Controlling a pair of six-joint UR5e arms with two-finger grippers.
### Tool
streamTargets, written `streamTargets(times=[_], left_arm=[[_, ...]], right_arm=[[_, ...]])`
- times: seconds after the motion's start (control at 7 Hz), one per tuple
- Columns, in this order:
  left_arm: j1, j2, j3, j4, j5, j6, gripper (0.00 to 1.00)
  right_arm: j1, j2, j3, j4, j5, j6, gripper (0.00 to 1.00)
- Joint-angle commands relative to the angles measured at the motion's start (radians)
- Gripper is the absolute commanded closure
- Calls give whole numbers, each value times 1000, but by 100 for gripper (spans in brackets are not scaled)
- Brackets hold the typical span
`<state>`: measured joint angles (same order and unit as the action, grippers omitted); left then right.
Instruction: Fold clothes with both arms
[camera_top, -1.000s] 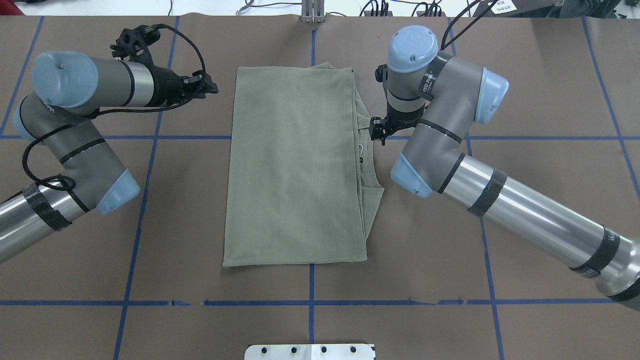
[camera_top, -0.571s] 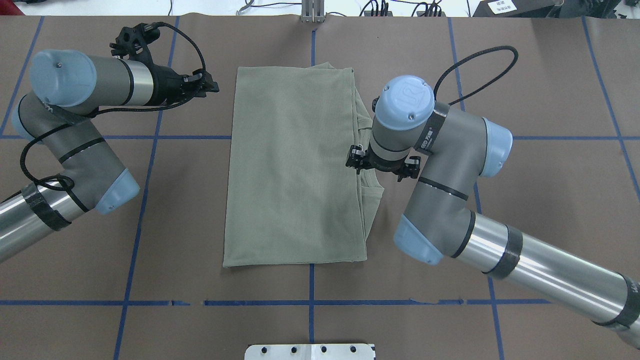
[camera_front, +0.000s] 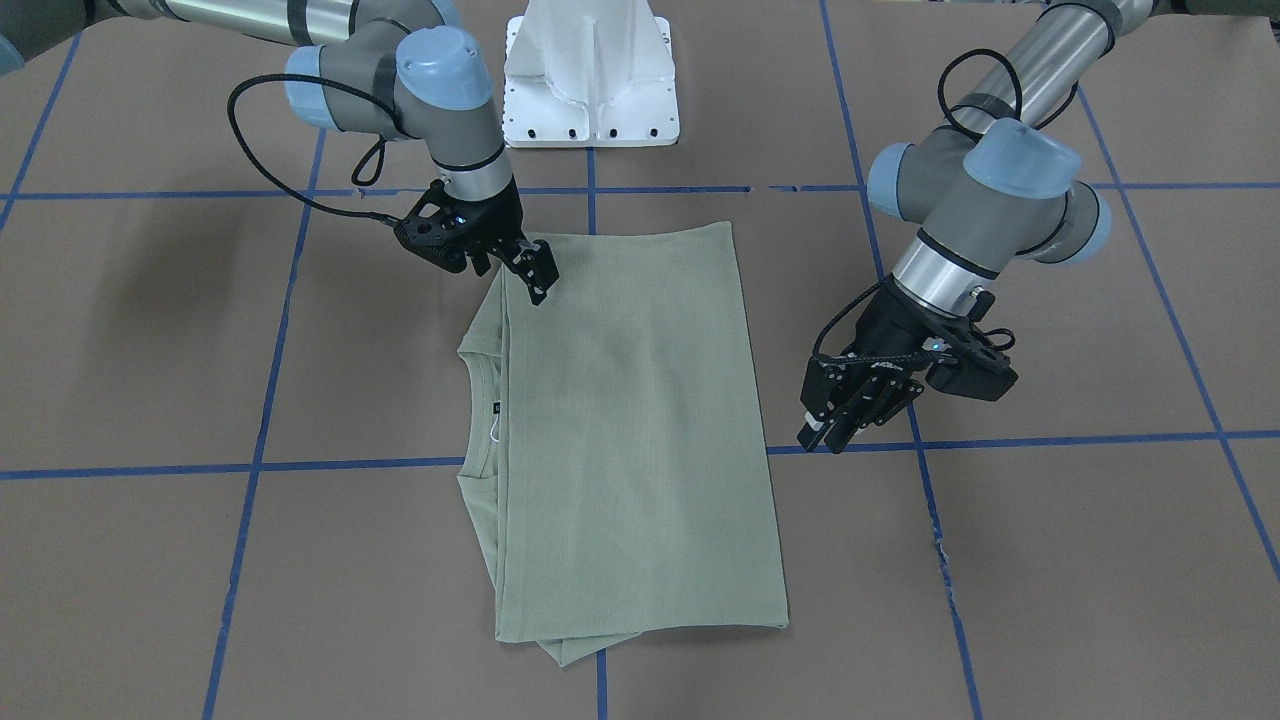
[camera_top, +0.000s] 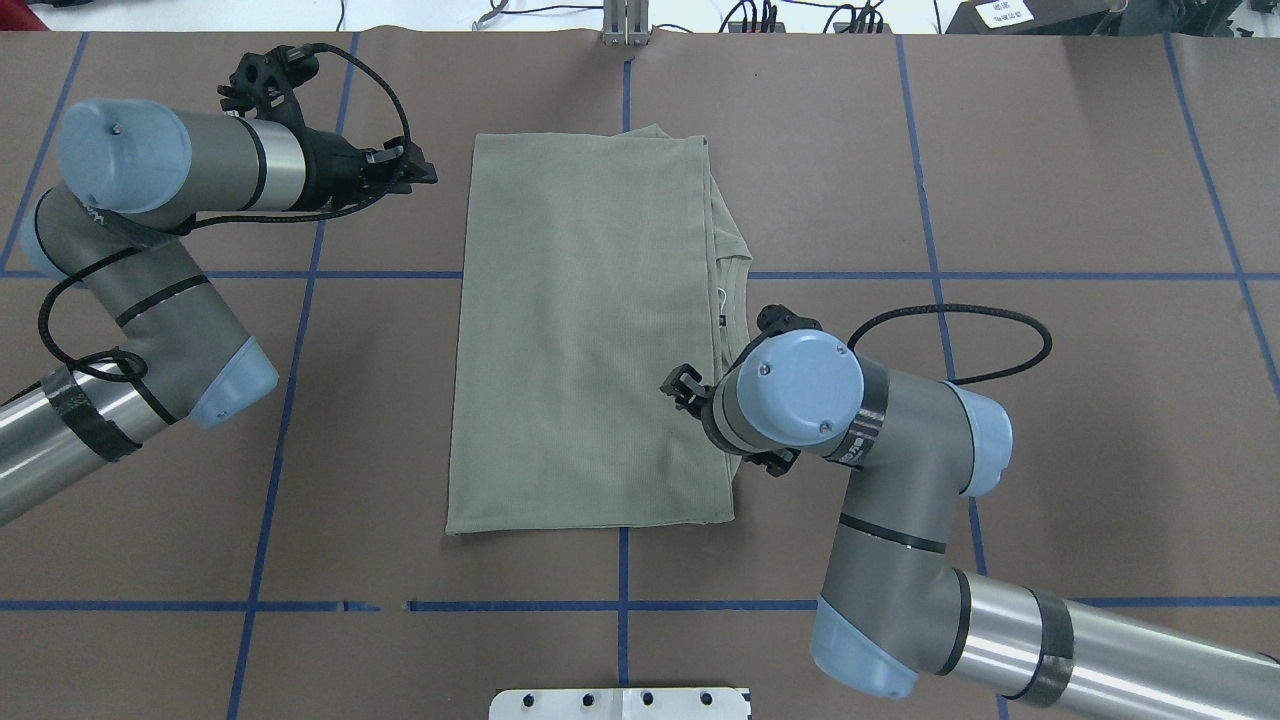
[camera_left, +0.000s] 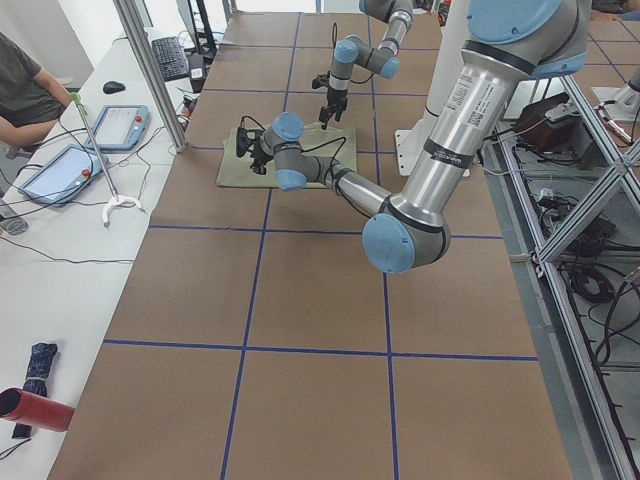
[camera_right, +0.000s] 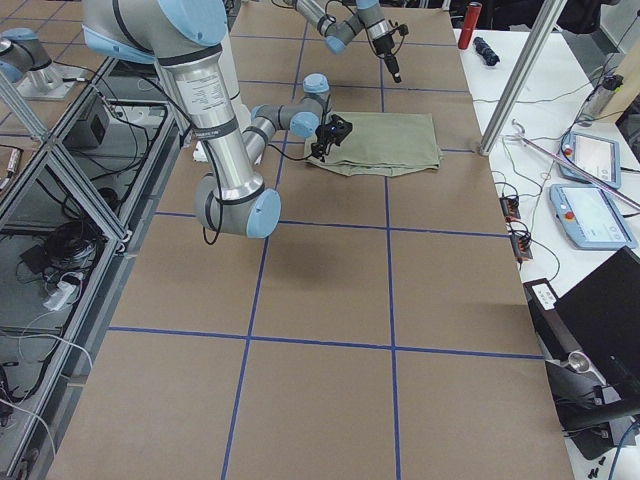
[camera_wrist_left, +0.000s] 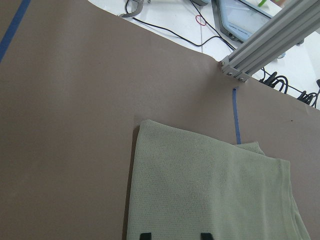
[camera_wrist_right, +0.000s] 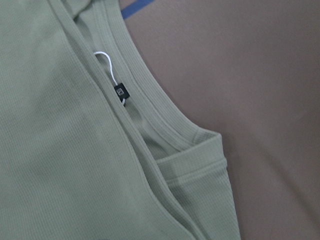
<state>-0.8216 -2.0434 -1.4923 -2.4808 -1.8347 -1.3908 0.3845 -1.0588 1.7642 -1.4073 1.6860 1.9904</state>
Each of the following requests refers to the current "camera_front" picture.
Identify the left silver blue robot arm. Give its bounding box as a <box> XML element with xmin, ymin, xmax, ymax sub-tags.
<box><xmin>797</xmin><ymin>1</ymin><xmax>1155</xmax><ymax>454</ymax></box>

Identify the white pedestal column base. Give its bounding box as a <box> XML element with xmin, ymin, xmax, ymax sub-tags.
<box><xmin>502</xmin><ymin>1</ymin><xmax>681</xmax><ymax>149</ymax></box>

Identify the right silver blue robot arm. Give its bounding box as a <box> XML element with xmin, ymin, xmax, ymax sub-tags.
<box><xmin>93</xmin><ymin>1</ymin><xmax>558</xmax><ymax>304</ymax></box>

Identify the olive green long-sleeve shirt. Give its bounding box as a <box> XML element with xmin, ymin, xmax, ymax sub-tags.
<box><xmin>457</xmin><ymin>222</ymin><xmax>788</xmax><ymax>666</ymax></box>

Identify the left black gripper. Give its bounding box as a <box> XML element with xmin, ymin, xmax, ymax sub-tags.
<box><xmin>797</xmin><ymin>275</ymin><xmax>959</xmax><ymax>454</ymax></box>

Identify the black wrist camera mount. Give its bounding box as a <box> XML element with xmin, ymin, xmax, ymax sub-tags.
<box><xmin>392</xmin><ymin>179</ymin><xmax>475</xmax><ymax>274</ymax></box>

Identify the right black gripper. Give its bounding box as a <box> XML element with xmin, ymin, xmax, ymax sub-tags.
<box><xmin>462</xmin><ymin>186</ymin><xmax>559</xmax><ymax>307</ymax></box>

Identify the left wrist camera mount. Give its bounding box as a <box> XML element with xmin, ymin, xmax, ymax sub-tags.
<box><xmin>923</xmin><ymin>287</ymin><xmax>1019</xmax><ymax>402</ymax></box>

